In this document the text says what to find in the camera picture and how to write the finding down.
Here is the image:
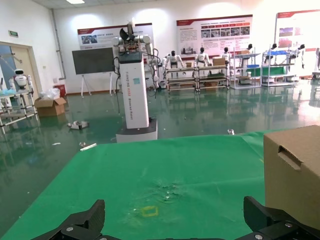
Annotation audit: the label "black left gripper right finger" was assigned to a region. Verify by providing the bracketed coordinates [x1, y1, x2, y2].
[234, 195, 320, 240]

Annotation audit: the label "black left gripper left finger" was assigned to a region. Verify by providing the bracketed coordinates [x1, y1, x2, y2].
[29, 199, 111, 240]

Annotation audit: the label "large open cardboard box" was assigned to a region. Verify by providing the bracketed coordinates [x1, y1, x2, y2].
[263, 124, 320, 231]

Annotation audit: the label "open cardboard box on floor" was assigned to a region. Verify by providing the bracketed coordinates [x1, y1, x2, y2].
[34, 97, 68, 118]

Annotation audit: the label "cardboard scrap on floor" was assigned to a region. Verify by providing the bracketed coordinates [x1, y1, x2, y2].
[66, 120, 91, 131]

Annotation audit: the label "green table cloth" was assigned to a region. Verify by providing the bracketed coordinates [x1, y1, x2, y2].
[0, 129, 320, 240]

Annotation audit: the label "clear plastic bags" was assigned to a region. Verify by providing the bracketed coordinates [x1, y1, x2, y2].
[38, 87, 61, 101]

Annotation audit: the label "red bin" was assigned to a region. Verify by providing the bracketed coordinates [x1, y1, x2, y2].
[53, 83, 67, 99]

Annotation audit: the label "white shelf with blue tray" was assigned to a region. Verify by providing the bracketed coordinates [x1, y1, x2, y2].
[229, 51, 263, 90]

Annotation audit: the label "white shelf with green panel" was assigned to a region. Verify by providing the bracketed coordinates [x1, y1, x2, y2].
[261, 48, 296, 88]

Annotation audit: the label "small round-head white robot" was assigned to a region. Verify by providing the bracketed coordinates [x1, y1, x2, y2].
[9, 68, 35, 96]

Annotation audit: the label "black display screen on stand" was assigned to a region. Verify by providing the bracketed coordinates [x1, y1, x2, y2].
[71, 47, 116, 96]

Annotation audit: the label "white humanoid robot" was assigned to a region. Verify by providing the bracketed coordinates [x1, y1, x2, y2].
[194, 46, 214, 68]
[161, 49, 186, 70]
[220, 46, 233, 65]

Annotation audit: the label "white tube frame rack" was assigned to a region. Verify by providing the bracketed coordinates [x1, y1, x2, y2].
[0, 89, 40, 134]

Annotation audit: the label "white tube frame shelf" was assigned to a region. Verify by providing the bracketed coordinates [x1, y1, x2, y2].
[164, 65, 199, 93]
[195, 63, 231, 92]

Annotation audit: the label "wall poster with car photo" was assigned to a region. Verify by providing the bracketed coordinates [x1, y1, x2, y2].
[76, 22, 154, 51]

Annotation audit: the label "wide red-header wall poster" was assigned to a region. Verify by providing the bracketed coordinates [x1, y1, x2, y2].
[175, 14, 254, 59]

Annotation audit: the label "wall poster with red photos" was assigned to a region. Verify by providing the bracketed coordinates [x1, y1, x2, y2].
[274, 9, 320, 49]

